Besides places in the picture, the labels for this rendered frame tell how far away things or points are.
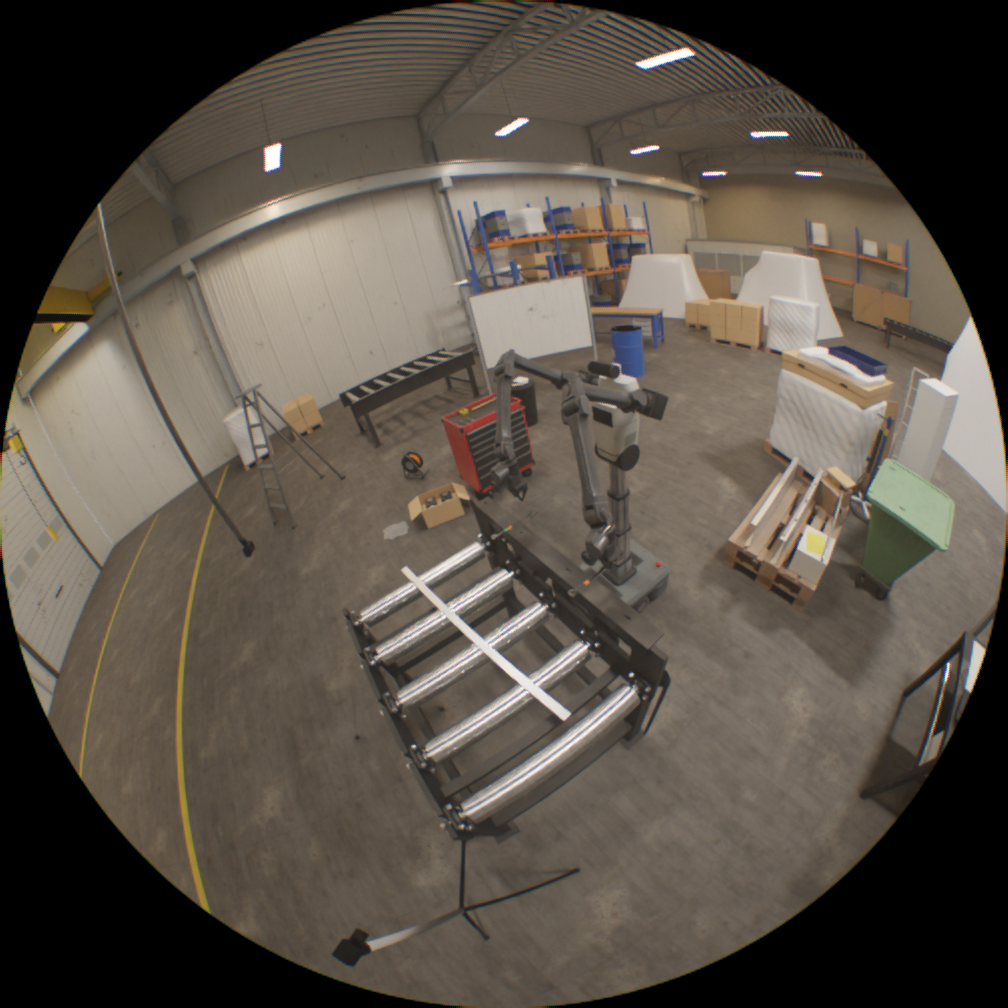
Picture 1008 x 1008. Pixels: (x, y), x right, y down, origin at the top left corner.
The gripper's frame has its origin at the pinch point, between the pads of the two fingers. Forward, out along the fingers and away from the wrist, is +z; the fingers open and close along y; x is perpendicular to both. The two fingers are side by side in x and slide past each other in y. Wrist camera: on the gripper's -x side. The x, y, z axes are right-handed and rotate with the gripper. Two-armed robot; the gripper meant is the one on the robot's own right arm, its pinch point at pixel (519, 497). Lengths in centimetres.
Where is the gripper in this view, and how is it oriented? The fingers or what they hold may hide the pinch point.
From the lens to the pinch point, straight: 166.4
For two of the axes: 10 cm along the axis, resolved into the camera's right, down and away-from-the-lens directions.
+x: 8.1, -4.8, 3.3
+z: 2.1, 7.7, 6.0
